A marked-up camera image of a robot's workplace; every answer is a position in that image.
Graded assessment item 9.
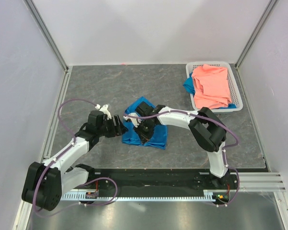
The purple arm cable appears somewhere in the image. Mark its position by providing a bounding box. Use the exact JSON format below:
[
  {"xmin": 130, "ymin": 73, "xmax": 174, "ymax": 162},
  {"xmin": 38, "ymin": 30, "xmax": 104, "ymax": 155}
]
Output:
[
  {"xmin": 123, "ymin": 110, "xmax": 240, "ymax": 208},
  {"xmin": 33, "ymin": 98, "xmax": 118, "ymax": 218}
]

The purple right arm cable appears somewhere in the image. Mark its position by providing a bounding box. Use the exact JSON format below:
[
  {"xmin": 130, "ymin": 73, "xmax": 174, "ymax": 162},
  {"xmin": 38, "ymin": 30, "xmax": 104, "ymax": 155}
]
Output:
[{"xmin": 123, "ymin": 110, "xmax": 240, "ymax": 208}]

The salmon pink cloth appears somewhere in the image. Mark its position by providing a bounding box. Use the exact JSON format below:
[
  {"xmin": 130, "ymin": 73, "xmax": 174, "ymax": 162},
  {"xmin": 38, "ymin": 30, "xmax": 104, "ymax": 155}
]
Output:
[{"xmin": 192, "ymin": 64, "xmax": 232, "ymax": 109}]

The aluminium front rail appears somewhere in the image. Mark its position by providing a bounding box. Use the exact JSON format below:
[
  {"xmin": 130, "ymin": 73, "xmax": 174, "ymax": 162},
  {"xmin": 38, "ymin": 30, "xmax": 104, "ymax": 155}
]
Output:
[{"xmin": 26, "ymin": 171, "xmax": 286, "ymax": 192}]

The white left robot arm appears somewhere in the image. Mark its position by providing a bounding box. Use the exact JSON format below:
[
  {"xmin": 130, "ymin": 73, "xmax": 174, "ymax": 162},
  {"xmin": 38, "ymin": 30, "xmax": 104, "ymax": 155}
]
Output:
[{"xmin": 21, "ymin": 111, "xmax": 128, "ymax": 211}]

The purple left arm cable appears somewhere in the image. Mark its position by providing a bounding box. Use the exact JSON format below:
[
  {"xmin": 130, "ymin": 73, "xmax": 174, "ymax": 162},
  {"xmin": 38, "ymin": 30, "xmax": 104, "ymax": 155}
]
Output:
[{"xmin": 33, "ymin": 98, "xmax": 118, "ymax": 218}]

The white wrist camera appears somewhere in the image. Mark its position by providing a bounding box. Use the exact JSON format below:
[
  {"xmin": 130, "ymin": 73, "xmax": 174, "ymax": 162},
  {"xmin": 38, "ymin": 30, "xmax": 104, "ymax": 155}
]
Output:
[
  {"xmin": 95, "ymin": 104, "xmax": 111, "ymax": 120},
  {"xmin": 128, "ymin": 113, "xmax": 142, "ymax": 127}
]

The blue cloth in basket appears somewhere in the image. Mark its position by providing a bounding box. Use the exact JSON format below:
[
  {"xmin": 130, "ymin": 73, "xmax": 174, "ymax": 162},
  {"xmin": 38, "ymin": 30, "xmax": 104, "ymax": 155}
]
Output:
[{"xmin": 183, "ymin": 77, "xmax": 195, "ymax": 96}]

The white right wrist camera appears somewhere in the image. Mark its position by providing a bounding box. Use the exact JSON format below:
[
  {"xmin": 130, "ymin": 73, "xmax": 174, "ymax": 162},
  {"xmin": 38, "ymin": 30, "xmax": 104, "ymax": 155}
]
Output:
[{"xmin": 128, "ymin": 113, "xmax": 142, "ymax": 127}]

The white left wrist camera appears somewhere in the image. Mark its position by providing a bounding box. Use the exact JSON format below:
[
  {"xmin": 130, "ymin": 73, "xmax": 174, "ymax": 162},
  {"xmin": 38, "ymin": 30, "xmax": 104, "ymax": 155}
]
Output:
[{"xmin": 95, "ymin": 104, "xmax": 111, "ymax": 120}]

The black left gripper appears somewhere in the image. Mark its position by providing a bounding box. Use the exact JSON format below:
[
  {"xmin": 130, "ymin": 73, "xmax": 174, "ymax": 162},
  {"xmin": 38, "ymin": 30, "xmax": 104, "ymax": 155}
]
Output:
[{"xmin": 97, "ymin": 115, "xmax": 128, "ymax": 138}]

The blue satin napkin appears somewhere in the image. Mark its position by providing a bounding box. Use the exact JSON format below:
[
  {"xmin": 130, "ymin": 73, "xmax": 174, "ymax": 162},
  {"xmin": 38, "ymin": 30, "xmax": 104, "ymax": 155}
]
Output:
[{"xmin": 122, "ymin": 96, "xmax": 168, "ymax": 150}]

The left aluminium frame post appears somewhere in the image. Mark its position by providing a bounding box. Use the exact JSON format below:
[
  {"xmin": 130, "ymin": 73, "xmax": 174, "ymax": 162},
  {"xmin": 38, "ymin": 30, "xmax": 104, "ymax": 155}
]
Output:
[{"xmin": 24, "ymin": 0, "xmax": 69, "ymax": 72}]

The white slotted cable duct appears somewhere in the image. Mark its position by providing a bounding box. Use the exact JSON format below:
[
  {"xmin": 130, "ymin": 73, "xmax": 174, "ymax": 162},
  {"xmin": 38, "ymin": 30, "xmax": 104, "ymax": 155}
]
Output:
[{"xmin": 60, "ymin": 189, "xmax": 216, "ymax": 202}]

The right aluminium frame post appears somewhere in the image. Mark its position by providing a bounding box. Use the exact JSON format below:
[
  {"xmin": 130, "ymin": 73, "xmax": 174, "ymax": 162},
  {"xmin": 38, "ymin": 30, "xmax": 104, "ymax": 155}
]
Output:
[{"xmin": 235, "ymin": 0, "xmax": 279, "ymax": 69}]

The white plastic basket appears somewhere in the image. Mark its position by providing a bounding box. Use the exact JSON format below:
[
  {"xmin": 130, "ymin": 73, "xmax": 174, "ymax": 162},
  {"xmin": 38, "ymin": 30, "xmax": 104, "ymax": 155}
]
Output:
[{"xmin": 186, "ymin": 61, "xmax": 243, "ymax": 114}]

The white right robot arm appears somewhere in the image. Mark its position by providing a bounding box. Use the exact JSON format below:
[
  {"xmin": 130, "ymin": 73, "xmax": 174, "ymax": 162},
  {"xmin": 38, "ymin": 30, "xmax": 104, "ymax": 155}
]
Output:
[{"xmin": 130, "ymin": 102, "xmax": 228, "ymax": 189}]

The aluminium frame post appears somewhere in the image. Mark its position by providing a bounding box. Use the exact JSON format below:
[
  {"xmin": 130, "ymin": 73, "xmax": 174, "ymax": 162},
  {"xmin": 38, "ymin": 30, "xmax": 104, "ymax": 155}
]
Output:
[
  {"xmin": 24, "ymin": 0, "xmax": 69, "ymax": 72},
  {"xmin": 235, "ymin": 0, "xmax": 279, "ymax": 69}
]

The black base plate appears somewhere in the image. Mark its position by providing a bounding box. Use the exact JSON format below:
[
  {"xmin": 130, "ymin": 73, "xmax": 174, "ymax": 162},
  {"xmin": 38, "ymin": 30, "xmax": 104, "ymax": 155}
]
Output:
[{"xmin": 67, "ymin": 169, "xmax": 240, "ymax": 198}]

